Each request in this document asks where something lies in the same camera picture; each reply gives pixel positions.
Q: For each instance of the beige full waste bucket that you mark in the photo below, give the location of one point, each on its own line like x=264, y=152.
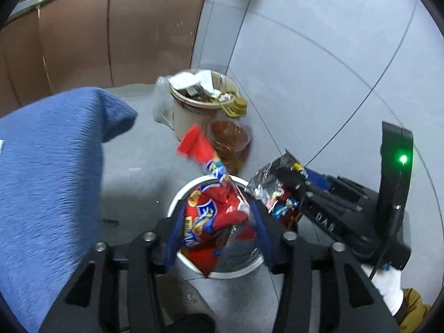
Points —
x=192, y=96

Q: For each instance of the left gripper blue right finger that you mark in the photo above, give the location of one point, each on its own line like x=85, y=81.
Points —
x=265, y=232

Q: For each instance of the dark brown snack bag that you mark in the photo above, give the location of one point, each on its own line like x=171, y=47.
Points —
x=279, y=186

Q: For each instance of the blue towel on table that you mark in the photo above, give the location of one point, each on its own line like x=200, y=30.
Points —
x=51, y=176

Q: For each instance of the blue white gloved hand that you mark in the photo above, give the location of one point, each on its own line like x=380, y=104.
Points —
x=388, y=283

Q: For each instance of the brown kitchen base cabinets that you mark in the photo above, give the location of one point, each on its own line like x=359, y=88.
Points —
x=50, y=46

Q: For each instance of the red snack wrapper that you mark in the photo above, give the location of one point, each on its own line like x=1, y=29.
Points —
x=215, y=211

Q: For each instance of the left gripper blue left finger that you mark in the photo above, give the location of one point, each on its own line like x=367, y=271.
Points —
x=174, y=235

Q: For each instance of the cooking oil bottle yellow cap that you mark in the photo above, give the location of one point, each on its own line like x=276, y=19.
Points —
x=230, y=134

